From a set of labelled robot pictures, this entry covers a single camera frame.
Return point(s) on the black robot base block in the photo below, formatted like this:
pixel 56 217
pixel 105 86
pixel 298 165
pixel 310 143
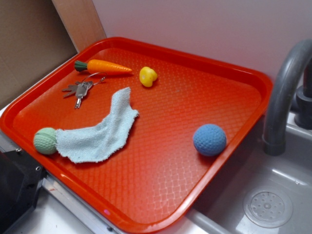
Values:
pixel 21 178

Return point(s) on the blue dimpled ball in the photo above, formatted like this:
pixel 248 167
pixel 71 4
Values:
pixel 209 140

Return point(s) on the green dimpled ball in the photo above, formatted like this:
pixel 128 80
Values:
pixel 45 141

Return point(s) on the red plastic tray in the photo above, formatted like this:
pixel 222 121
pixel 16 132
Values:
pixel 155 178

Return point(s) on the yellow toy duck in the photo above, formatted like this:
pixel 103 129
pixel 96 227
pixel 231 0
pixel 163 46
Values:
pixel 147 76

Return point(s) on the light blue cloth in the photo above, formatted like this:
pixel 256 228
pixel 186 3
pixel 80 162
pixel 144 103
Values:
pixel 97 143

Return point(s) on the orange toy carrot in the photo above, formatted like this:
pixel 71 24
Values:
pixel 101 66

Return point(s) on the grey toy sink basin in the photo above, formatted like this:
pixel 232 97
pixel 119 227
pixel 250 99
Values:
pixel 219 210

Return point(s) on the grey sink faucet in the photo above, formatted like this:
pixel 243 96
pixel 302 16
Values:
pixel 293 82

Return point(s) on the sink drain cover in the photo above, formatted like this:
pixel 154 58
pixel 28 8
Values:
pixel 267 207

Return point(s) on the brown cardboard panel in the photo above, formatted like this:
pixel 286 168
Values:
pixel 37 36

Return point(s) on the silver keys on ring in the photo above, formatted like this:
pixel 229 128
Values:
pixel 80 89

